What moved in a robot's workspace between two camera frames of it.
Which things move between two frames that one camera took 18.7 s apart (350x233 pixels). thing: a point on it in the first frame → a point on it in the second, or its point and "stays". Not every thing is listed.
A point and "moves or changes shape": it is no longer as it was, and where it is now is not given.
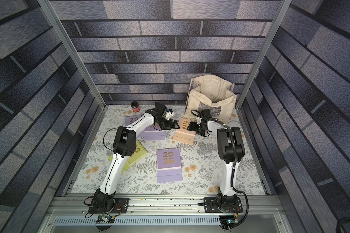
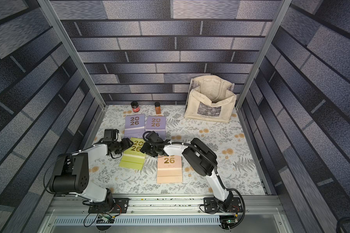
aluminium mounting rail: (166, 204) stays
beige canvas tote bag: (211, 92) stays
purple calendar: (130, 119) stays
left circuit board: (105, 219) stays
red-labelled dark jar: (135, 106) stays
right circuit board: (227, 221) stays
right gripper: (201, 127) → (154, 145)
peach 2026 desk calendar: (183, 134) → (169, 169)
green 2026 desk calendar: (140, 151) moves or changes shape
